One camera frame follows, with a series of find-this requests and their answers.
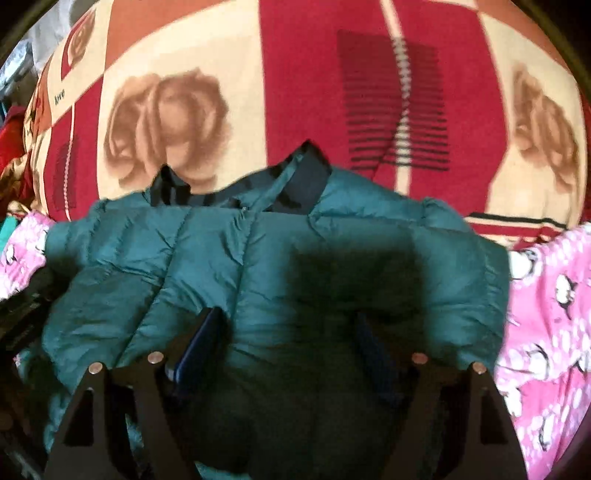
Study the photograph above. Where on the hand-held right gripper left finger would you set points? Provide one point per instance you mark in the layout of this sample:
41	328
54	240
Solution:
199	346

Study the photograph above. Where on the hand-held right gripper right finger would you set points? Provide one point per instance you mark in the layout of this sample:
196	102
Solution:
373	350

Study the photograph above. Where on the dark green puffer jacket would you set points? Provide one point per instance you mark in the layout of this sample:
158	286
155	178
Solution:
194	267

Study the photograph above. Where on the pink penguin print blanket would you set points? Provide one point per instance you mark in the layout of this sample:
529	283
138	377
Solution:
549	332

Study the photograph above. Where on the teal cloth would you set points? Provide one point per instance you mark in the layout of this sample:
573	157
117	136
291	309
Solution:
7	233

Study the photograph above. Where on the golden satin cloth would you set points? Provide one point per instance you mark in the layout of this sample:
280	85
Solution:
18	182

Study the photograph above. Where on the rose print checked quilt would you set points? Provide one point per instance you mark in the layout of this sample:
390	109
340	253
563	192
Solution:
277	92

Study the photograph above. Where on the red cloth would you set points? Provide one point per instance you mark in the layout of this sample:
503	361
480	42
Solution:
11	138

